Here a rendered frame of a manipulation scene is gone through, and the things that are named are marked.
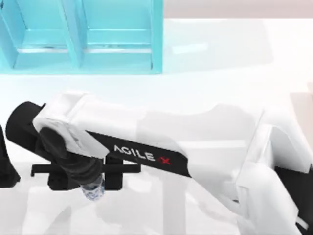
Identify clear plastic bottle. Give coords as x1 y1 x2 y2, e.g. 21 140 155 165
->
80 174 107 202

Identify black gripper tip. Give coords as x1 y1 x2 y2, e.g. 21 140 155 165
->
0 124 21 189

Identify light blue rack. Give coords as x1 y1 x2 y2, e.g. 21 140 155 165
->
0 0 164 76

